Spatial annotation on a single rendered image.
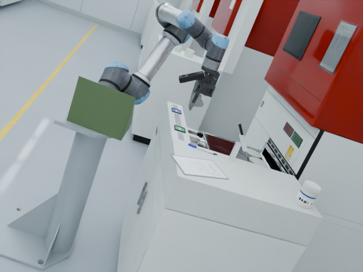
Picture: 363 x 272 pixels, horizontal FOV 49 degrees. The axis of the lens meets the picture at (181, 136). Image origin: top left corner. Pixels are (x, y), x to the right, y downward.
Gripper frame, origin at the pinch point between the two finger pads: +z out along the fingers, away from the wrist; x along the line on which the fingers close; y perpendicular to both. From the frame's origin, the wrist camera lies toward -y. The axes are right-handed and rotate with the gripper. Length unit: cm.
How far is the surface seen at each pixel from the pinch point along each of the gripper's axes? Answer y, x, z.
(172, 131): -3.6, -1.1, 13.8
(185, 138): 2.7, -4.1, 13.8
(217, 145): 25.1, 16.2, 19.9
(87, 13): -136, 801, 96
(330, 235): 92, -10, 39
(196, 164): 5.2, -30.5, 13.0
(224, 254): 27, -45, 42
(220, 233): 21, -45, 33
